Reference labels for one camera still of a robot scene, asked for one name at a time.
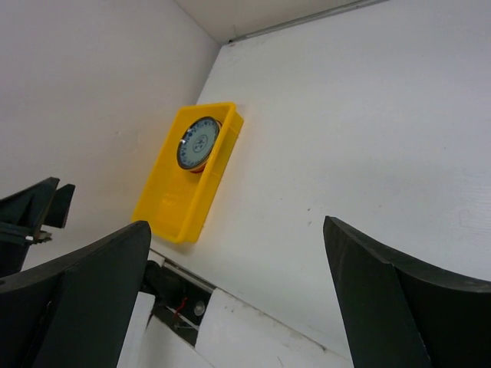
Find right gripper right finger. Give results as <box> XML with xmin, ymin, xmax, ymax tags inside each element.
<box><xmin>323</xmin><ymin>216</ymin><xmax>490</xmax><ymax>367</ymax></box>

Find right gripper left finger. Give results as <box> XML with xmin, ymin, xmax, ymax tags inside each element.
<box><xmin>1</xmin><ymin>221</ymin><xmax>151</xmax><ymax>367</ymax></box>

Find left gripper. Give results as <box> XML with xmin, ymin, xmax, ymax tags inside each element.
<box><xmin>1</xmin><ymin>177</ymin><xmax>75</xmax><ymax>277</ymax></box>

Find orange plate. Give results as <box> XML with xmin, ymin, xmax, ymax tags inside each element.
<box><xmin>190</xmin><ymin>163</ymin><xmax>206</xmax><ymax>173</ymax></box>

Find blue white porcelain plate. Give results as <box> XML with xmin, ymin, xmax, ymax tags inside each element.
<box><xmin>176</xmin><ymin>117</ymin><xmax>222</xmax><ymax>172</ymax></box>

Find yellow plastic bin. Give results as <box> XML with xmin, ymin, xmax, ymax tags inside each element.
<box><xmin>132</xmin><ymin>102</ymin><xmax>243</xmax><ymax>243</ymax></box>

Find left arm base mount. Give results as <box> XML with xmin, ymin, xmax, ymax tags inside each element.
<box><xmin>140</xmin><ymin>249</ymin><xmax>216</xmax><ymax>347</ymax></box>

